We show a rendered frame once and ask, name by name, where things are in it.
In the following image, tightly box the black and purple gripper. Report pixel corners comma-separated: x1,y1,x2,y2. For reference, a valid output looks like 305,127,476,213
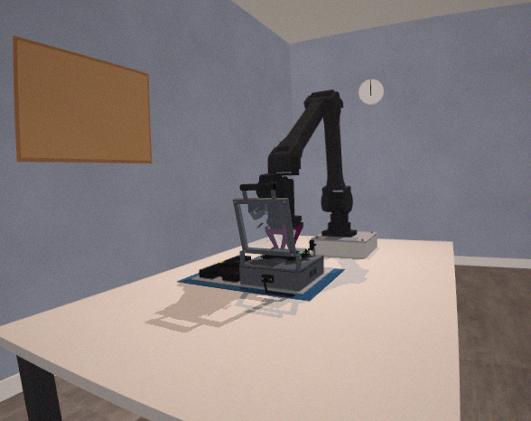
289,198,303,243

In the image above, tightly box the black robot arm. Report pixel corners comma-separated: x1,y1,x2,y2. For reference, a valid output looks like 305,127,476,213
259,89,357,238

